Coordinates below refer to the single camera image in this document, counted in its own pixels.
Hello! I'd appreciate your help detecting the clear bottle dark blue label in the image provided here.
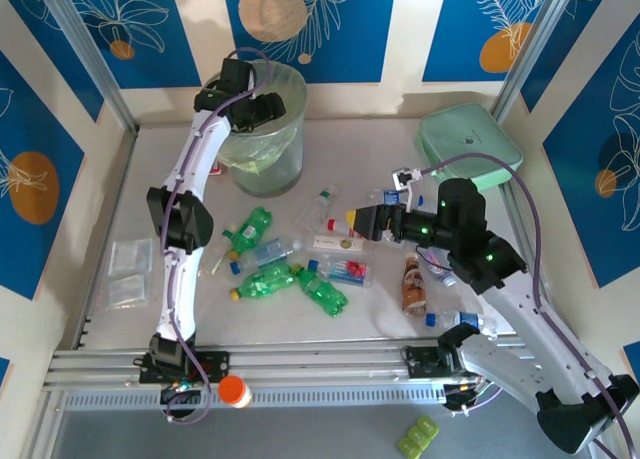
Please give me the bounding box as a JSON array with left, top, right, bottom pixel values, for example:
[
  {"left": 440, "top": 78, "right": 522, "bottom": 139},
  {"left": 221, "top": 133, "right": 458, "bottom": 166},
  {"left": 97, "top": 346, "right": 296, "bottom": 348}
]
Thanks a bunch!
[
  {"left": 368, "top": 188, "right": 426, "bottom": 213},
  {"left": 424, "top": 308, "right": 501, "bottom": 340}
]

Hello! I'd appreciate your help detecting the clear bottle white label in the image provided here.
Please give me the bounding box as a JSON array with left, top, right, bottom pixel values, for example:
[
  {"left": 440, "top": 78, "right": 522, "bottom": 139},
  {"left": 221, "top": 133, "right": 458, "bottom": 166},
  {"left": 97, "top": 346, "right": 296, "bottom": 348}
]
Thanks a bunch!
[{"left": 299, "top": 232, "right": 374, "bottom": 258}]

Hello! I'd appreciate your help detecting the brown drink bottle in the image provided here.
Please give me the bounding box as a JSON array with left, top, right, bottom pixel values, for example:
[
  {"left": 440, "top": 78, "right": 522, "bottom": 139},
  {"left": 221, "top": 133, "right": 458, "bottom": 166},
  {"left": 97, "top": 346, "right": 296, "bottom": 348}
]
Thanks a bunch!
[{"left": 399, "top": 251, "right": 429, "bottom": 319}]

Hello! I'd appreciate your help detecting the green plastic bottle yellow cap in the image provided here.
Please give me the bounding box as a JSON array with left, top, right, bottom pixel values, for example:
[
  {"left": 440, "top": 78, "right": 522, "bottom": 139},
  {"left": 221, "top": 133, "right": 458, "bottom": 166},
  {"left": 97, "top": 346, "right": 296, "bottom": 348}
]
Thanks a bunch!
[
  {"left": 228, "top": 263, "right": 297, "bottom": 303},
  {"left": 291, "top": 262, "right": 350, "bottom": 320},
  {"left": 227, "top": 206, "right": 275, "bottom": 261}
]

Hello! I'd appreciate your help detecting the clear bottle light blue label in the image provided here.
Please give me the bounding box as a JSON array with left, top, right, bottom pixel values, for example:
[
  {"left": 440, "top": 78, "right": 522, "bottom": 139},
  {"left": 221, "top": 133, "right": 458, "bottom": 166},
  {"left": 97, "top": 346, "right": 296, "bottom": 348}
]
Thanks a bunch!
[{"left": 228, "top": 236, "right": 305, "bottom": 275}]

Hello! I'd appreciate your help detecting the clear plastic waste bin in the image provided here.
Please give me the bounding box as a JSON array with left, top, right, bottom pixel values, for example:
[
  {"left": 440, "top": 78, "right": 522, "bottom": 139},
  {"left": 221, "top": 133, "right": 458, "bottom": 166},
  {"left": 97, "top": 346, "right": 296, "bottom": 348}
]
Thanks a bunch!
[
  {"left": 196, "top": 60, "right": 307, "bottom": 176},
  {"left": 197, "top": 60, "right": 309, "bottom": 199}
]

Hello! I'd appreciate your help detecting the mint green lidded container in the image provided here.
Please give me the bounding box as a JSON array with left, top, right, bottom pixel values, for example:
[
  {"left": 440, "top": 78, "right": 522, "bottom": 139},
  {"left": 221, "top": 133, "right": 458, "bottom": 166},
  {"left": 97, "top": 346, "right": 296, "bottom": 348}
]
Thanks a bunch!
[{"left": 414, "top": 102, "right": 525, "bottom": 199}]

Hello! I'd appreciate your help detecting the base connector wiring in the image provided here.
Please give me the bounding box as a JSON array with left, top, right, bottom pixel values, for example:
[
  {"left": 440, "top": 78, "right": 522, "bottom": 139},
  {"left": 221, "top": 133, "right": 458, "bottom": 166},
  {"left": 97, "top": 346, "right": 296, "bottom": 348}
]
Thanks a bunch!
[
  {"left": 442, "top": 373, "right": 506, "bottom": 419},
  {"left": 158, "top": 378, "right": 204, "bottom": 406}
]

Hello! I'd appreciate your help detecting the clear plastic bag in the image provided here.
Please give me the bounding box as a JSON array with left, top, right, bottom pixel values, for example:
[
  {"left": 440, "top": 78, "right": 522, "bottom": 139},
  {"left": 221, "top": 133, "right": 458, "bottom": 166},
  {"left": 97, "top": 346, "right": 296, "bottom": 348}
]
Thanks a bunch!
[
  {"left": 106, "top": 273, "right": 149, "bottom": 309},
  {"left": 108, "top": 237, "right": 154, "bottom": 275}
]

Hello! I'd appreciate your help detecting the small green plastic box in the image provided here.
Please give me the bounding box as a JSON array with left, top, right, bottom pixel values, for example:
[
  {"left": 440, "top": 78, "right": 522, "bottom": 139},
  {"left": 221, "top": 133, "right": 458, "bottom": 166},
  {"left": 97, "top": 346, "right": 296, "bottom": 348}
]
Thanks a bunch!
[
  {"left": 397, "top": 434, "right": 424, "bottom": 459},
  {"left": 405, "top": 425, "right": 432, "bottom": 448},
  {"left": 413, "top": 415, "right": 441, "bottom": 438}
]

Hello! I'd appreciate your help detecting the small bottle orange cap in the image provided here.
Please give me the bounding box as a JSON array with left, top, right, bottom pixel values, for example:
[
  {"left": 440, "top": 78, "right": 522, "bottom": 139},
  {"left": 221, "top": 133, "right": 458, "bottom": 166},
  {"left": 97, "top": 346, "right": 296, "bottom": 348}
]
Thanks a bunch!
[{"left": 218, "top": 375, "right": 254, "bottom": 409}]

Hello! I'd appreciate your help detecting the aluminium side rail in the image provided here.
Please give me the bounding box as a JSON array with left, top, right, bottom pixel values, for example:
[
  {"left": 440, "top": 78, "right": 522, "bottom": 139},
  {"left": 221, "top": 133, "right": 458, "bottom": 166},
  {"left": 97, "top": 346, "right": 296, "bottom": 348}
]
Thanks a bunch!
[
  {"left": 498, "top": 182, "right": 531, "bottom": 260},
  {"left": 72, "top": 127, "right": 140, "bottom": 350}
]

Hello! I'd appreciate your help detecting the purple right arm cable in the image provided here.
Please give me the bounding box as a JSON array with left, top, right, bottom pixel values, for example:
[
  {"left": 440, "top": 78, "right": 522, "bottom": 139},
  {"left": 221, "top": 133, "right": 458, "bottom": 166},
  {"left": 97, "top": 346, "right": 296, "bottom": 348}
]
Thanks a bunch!
[{"left": 413, "top": 152, "right": 639, "bottom": 458}]

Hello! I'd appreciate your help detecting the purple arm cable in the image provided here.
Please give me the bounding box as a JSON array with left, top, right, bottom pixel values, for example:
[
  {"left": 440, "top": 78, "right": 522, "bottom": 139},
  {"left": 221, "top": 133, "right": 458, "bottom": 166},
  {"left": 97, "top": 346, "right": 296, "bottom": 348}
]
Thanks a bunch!
[
  {"left": 162, "top": 47, "right": 276, "bottom": 426},
  {"left": 413, "top": 152, "right": 639, "bottom": 458}
]

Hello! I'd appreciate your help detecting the thin black wire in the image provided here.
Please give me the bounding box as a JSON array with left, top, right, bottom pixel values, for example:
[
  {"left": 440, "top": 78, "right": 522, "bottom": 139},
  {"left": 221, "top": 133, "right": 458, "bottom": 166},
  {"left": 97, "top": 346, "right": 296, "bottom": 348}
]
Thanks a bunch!
[{"left": 416, "top": 245, "right": 442, "bottom": 271}]

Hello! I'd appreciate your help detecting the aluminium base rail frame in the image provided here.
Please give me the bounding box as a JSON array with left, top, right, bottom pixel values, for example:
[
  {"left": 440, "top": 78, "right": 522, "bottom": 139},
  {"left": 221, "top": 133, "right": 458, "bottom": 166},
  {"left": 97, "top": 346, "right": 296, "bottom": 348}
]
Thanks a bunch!
[{"left": 42, "top": 334, "right": 541, "bottom": 396}]

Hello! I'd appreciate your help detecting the aluminium frame post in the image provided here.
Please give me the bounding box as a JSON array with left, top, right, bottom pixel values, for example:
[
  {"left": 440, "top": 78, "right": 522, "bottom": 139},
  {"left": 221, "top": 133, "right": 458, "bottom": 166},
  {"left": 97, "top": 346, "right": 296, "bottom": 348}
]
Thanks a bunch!
[
  {"left": 491, "top": 0, "right": 587, "bottom": 121},
  {"left": 35, "top": 0, "right": 140, "bottom": 134},
  {"left": 28, "top": 392, "right": 69, "bottom": 459}
]

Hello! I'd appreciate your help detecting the grey slotted cable duct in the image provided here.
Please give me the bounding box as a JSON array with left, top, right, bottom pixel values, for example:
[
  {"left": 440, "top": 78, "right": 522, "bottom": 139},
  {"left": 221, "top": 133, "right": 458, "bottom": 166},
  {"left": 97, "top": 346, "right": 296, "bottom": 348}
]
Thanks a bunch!
[{"left": 59, "top": 386, "right": 451, "bottom": 411}]

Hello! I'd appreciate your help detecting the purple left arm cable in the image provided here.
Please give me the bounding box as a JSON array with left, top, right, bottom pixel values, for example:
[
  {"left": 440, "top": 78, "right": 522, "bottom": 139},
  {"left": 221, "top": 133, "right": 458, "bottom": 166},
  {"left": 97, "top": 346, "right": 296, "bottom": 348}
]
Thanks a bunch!
[{"left": 162, "top": 47, "right": 276, "bottom": 426}]

